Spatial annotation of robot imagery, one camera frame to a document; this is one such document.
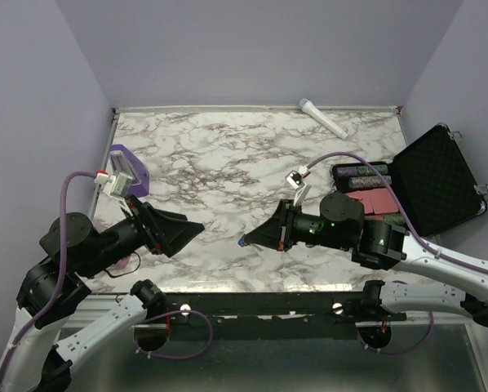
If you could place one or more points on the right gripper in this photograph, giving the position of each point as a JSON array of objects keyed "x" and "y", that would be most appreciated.
[{"x": 278, "y": 227}]

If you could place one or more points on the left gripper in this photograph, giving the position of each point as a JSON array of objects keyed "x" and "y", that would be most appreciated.
[{"x": 157, "y": 226}]

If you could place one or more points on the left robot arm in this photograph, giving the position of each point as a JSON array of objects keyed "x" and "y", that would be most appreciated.
[{"x": 36, "y": 359}]

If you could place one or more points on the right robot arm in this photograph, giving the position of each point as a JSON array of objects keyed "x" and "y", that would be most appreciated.
[{"x": 458, "y": 283}]

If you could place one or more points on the pink metronome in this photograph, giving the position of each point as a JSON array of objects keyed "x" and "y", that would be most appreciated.
[{"x": 100, "y": 226}]

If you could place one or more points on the purple metronome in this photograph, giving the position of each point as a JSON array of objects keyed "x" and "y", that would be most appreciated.
[{"x": 123, "y": 160}]

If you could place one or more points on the pink card deck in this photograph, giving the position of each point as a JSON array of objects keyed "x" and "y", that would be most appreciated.
[{"x": 375, "y": 201}]

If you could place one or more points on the white microphone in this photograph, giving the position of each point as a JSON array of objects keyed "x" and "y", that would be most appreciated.
[{"x": 308, "y": 107}]

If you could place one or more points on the black poker chip case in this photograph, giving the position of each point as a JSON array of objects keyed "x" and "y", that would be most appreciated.
[{"x": 430, "y": 178}]

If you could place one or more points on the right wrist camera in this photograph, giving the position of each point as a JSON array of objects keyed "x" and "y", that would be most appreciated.
[{"x": 296, "y": 179}]

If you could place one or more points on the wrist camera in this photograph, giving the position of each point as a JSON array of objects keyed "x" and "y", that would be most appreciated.
[
  {"x": 115, "y": 186},
  {"x": 296, "y": 179}
]

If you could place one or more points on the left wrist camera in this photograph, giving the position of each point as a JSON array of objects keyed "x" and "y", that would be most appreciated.
[{"x": 115, "y": 186}]

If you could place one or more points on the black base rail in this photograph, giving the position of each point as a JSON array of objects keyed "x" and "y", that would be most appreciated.
[{"x": 194, "y": 316}]

